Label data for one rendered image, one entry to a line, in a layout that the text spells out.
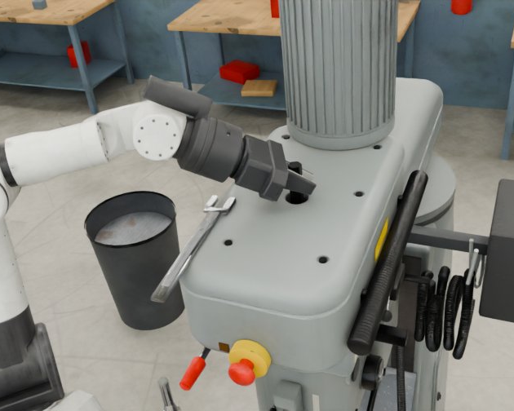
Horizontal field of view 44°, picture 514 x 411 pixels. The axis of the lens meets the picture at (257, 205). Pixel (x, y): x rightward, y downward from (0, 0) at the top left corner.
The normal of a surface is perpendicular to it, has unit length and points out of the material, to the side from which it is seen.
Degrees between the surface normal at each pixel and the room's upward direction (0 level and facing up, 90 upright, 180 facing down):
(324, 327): 90
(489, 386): 0
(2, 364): 77
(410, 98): 0
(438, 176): 0
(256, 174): 90
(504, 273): 90
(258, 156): 30
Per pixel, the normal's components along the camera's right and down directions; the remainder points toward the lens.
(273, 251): -0.09, -0.82
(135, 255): 0.18, 0.60
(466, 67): -0.37, 0.56
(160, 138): 0.19, 0.33
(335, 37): -0.14, 0.58
